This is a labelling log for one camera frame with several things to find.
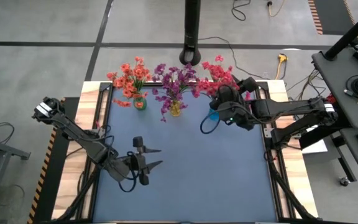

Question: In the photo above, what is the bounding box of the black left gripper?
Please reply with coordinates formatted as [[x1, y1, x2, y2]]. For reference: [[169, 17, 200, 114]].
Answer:
[[126, 136, 163, 187]]

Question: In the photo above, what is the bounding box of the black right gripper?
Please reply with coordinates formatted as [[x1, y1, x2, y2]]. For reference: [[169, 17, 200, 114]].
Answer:
[[209, 77, 259, 131]]

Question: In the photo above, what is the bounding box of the blue glass vase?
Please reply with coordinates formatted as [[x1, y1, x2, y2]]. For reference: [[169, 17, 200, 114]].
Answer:
[[208, 108, 221, 123]]

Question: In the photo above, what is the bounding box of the green glass vase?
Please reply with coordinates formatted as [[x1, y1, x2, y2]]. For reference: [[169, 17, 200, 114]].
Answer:
[[133, 95, 148, 111]]

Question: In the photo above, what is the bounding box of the yellow glass vase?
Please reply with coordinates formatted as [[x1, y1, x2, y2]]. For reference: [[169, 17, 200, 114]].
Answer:
[[169, 101, 182, 117]]

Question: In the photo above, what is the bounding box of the blue table mat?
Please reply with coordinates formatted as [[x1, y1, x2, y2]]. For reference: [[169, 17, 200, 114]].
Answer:
[[92, 85, 278, 223]]

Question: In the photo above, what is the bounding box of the white paper sheet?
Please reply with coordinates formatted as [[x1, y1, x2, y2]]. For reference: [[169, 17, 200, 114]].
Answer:
[[301, 138, 328, 155]]

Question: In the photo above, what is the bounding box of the red power strip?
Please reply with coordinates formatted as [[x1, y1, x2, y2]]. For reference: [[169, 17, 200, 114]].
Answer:
[[323, 93, 337, 105]]

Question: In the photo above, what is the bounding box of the black mat with striped edge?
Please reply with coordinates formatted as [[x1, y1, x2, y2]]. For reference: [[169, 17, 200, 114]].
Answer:
[[26, 96, 81, 224]]

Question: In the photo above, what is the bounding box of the black side desk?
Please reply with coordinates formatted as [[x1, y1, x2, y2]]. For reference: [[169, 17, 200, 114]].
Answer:
[[298, 43, 358, 200]]

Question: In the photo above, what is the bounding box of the black hazard-striped floor mat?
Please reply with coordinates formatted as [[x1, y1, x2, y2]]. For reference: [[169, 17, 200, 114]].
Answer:
[[308, 0, 356, 35]]

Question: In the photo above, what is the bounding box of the blue right gripper cable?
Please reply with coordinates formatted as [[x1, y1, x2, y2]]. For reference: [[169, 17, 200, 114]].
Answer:
[[200, 110, 222, 135]]

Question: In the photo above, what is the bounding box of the blue gripper cable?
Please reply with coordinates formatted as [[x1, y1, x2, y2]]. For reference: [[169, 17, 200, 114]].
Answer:
[[200, 110, 222, 135], [118, 151, 139, 193]]

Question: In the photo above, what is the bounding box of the blue left gripper cable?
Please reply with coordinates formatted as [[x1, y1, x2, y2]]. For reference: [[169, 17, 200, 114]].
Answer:
[[118, 151, 139, 193]]

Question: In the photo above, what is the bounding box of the black fan power cable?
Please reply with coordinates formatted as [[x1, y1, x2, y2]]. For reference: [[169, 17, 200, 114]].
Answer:
[[197, 36, 276, 80]]

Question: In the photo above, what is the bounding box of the yellow plug cord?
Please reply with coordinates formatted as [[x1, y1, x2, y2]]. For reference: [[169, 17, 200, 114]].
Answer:
[[274, 53, 288, 80]]

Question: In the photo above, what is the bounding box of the tangle of floor cables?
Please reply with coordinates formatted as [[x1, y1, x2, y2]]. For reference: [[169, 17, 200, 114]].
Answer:
[[286, 68, 324, 106]]

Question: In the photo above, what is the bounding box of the black aluminium table frame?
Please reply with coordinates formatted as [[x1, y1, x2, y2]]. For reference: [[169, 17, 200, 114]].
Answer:
[[53, 76, 321, 224]]

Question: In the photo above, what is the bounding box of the black looped floor cable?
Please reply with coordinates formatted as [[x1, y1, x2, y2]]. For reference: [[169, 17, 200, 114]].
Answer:
[[231, 0, 252, 22]]

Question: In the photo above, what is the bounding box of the yellow floor cable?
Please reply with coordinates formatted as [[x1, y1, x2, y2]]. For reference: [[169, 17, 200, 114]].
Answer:
[[265, 0, 286, 18]]

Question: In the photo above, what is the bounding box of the black stand post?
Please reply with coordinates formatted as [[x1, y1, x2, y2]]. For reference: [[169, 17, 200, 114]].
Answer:
[[324, 2, 358, 62]]

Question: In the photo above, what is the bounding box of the black floor cable loop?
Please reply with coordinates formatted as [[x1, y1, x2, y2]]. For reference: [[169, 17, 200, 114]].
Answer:
[[0, 121, 16, 144]]

